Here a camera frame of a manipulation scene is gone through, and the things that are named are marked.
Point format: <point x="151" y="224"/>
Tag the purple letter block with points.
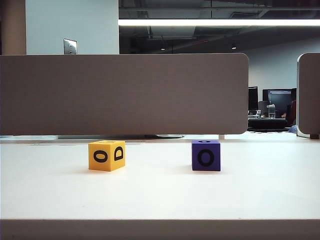
<point x="206" y="157"/>

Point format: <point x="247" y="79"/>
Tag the seated person in background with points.
<point x="291" y="112"/>

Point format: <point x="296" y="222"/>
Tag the long ceiling light strip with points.
<point x="215" y="22"/>

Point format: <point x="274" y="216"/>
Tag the narrow black computer monitor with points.
<point x="252" y="97"/>

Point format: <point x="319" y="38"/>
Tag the short grey desk divider panel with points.
<point x="308" y="95"/>

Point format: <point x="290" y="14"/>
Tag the wide black computer monitor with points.
<point x="277" y="96"/>

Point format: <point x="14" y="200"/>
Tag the white divider support foot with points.
<point x="221" y="137"/>

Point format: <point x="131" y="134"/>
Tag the yellow letter block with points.
<point x="105" y="156"/>

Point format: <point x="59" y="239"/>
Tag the round black table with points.
<point x="267" y="124"/>

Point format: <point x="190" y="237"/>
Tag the metal wall outlet plate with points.
<point x="70" y="46"/>

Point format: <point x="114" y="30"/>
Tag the clear water bottle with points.
<point x="272" y="112"/>

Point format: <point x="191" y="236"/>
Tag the long grey desk divider panel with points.
<point x="120" y="92"/>

